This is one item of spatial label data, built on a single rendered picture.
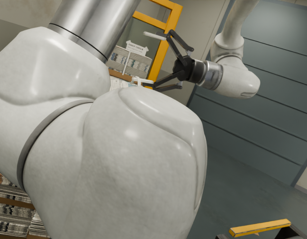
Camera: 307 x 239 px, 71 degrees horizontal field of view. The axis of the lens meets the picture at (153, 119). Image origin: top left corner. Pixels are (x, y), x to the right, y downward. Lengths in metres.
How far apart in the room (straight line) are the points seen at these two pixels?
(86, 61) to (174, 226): 0.23
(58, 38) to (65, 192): 0.20
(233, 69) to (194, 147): 0.58
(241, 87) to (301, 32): 4.12
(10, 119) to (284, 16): 4.80
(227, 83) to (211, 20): 4.36
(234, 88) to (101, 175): 0.62
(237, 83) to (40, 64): 0.60
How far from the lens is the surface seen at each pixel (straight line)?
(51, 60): 0.31
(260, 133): 4.73
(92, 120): 0.22
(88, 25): 0.35
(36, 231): 0.88
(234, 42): 0.84
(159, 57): 2.33
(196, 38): 5.06
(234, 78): 0.75
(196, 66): 0.72
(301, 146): 4.82
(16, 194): 1.36
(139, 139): 0.19
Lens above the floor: 1.31
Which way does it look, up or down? 15 degrees down
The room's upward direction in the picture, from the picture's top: 21 degrees clockwise
